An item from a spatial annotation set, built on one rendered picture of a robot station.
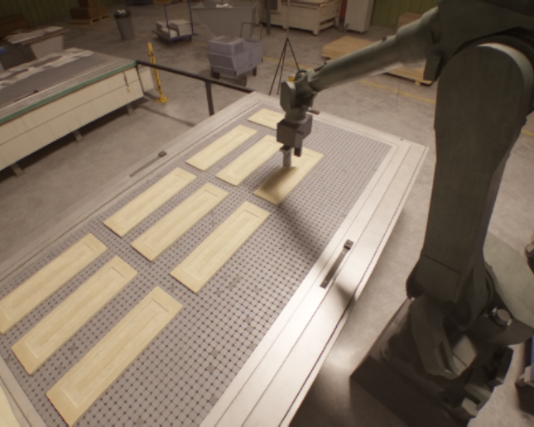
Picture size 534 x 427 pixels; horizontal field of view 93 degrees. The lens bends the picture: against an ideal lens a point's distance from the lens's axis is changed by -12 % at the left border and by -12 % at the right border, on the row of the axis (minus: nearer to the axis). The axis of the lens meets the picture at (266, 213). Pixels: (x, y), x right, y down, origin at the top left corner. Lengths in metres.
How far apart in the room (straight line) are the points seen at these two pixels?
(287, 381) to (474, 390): 0.95
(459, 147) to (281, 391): 1.11
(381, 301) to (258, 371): 1.50
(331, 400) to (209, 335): 1.12
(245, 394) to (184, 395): 0.25
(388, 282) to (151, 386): 2.03
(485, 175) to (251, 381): 1.12
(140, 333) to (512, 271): 1.71
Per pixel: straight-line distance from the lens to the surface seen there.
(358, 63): 1.34
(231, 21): 7.90
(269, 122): 2.67
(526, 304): 1.64
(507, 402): 2.77
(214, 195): 1.92
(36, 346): 1.71
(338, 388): 2.26
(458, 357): 1.54
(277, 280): 1.50
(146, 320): 1.49
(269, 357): 1.35
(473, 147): 0.98
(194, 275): 1.55
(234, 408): 1.32
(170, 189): 2.03
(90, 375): 1.51
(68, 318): 1.68
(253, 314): 1.42
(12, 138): 4.48
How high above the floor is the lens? 2.17
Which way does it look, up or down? 47 degrees down
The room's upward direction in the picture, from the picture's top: straight up
